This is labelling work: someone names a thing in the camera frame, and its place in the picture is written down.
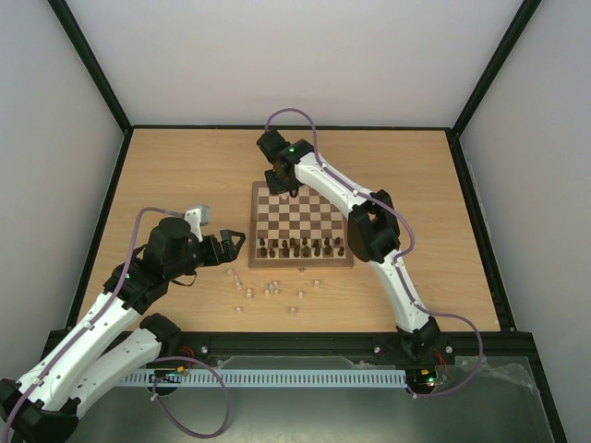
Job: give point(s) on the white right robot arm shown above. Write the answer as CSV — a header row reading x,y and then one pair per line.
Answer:
x,y
373,236

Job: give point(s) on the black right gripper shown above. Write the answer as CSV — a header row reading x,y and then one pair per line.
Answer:
x,y
279,183

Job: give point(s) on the wooden chess board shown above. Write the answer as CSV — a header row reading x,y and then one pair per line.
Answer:
x,y
305,231

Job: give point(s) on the white slotted cable duct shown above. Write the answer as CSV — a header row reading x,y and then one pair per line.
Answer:
x,y
267,378

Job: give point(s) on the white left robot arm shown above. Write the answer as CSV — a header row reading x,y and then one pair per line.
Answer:
x,y
116,336

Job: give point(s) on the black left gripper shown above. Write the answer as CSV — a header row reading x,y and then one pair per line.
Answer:
x,y
230,254

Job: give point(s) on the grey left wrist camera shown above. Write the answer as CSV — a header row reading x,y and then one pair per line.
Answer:
x,y
197,217

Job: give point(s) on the black enclosure frame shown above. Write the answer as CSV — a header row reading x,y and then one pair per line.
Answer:
x,y
473,115

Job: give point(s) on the clear plastic sheet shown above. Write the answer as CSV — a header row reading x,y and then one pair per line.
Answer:
x,y
515,370

